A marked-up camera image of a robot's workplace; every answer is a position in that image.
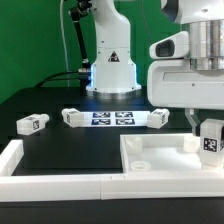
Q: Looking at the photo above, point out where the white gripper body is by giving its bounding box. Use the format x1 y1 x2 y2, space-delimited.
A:
147 31 224 110

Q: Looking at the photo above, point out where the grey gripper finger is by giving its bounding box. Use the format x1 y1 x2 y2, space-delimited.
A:
185 108 200 136

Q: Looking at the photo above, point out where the white square table top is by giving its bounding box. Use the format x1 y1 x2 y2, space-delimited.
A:
120 134 224 175

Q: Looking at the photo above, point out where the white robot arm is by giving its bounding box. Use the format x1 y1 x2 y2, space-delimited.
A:
69 0 224 119

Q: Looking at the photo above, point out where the white sheet with markers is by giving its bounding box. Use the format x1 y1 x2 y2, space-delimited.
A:
82 111 150 127

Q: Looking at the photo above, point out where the white U-shaped fence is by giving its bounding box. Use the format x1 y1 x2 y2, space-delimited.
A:
0 140 224 202

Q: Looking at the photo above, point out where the black cable bundle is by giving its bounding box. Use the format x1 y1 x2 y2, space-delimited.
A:
34 6 92 89

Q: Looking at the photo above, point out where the white thin cable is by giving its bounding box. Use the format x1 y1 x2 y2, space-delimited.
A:
59 0 71 88

